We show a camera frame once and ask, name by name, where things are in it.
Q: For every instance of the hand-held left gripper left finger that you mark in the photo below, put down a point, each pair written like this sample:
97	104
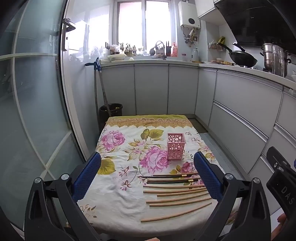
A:
86	176

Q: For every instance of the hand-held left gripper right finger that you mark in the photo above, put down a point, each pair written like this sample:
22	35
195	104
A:
208	176

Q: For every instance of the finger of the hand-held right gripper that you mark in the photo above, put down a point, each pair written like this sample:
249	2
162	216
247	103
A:
276	158

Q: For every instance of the bunch of wooden chopsticks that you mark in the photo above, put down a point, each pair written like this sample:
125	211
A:
173	192

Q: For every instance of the dark chopstick with gold band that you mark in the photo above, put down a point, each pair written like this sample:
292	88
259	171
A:
166	182
161	177
168	175

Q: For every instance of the pink perforated chopstick holder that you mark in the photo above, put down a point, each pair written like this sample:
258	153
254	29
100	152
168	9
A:
175	150

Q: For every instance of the person's right hand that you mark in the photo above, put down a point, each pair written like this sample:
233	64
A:
283	228

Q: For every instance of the floral tablecloth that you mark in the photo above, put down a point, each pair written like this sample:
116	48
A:
124	192

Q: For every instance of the grey kitchen cabinets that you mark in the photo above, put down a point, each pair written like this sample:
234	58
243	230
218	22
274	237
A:
242	109

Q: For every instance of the black trash bin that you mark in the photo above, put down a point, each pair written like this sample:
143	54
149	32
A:
111	113

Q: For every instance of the frosted glass sliding door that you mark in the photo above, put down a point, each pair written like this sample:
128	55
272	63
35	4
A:
34	104

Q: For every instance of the glass pitcher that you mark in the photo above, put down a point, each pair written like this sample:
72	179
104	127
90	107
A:
280	61

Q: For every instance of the stainless steel steamer pot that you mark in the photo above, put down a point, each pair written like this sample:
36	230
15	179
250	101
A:
268	55

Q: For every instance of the black wok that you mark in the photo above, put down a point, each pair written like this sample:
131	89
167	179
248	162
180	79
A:
244	58

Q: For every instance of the white kitchen countertop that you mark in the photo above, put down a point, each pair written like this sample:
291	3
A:
175	62

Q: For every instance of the small glass jar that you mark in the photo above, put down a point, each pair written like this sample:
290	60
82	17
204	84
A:
184	57

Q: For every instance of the white thermos kettle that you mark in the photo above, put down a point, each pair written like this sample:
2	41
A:
195	55

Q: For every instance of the stack of pale bowls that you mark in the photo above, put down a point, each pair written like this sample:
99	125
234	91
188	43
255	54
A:
116	58

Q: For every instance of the red plastic bottle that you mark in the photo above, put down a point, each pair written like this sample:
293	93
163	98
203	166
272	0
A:
174	49

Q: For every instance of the white plastic bag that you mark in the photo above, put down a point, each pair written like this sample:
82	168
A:
114	48

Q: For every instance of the black knife block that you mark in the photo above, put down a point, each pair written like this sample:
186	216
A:
168	49

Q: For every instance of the row of small figurines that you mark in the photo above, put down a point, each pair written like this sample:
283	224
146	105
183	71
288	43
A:
128	48

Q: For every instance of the black range hood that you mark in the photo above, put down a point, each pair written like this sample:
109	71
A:
254	20

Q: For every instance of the kitchen window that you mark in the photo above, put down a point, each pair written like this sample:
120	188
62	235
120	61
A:
131	23

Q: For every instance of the white upper cabinet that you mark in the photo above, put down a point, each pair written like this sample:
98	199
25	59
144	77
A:
208	9

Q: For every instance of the wall spice rack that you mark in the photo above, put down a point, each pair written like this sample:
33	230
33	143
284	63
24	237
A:
216	46

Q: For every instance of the white wall water heater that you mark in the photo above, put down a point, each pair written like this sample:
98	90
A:
189	14

